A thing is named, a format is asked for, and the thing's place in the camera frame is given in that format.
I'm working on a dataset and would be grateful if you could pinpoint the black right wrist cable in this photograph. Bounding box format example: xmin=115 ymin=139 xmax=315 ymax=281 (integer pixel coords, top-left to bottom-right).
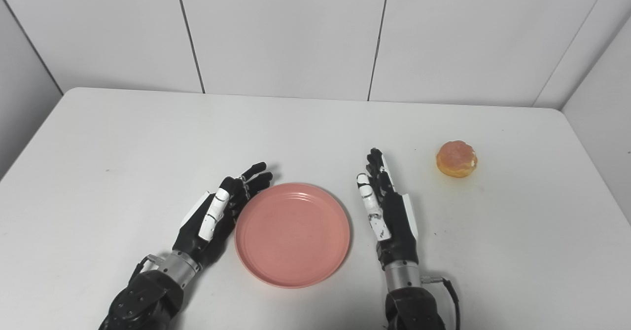
xmin=421 ymin=275 xmax=461 ymax=330

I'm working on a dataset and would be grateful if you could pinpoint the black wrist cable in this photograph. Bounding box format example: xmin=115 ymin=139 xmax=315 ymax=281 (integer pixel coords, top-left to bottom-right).
xmin=421 ymin=275 xmax=461 ymax=330
xmin=129 ymin=254 xmax=166 ymax=284

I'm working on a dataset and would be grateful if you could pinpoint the pink round plate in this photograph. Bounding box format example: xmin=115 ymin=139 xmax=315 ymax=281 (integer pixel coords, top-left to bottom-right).
xmin=234 ymin=183 xmax=351 ymax=289

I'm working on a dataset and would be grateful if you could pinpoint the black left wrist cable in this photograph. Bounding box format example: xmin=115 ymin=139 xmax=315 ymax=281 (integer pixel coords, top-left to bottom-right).
xmin=129 ymin=254 xmax=166 ymax=284

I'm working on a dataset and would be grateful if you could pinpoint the golden cream puff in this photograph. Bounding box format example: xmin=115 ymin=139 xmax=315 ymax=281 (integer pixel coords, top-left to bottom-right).
xmin=436 ymin=141 xmax=478 ymax=179

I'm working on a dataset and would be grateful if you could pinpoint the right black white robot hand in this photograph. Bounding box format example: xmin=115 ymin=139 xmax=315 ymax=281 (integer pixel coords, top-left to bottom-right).
xmin=356 ymin=147 xmax=420 ymax=270

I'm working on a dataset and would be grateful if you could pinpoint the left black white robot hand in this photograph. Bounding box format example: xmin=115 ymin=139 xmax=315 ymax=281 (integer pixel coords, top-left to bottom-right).
xmin=172 ymin=162 xmax=274 ymax=267

